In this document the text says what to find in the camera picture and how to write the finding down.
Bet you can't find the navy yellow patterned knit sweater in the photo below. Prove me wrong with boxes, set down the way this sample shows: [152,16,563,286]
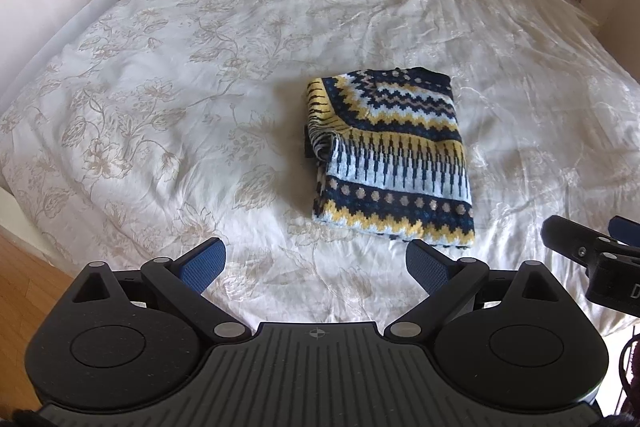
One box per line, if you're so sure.
[305,67,475,248]

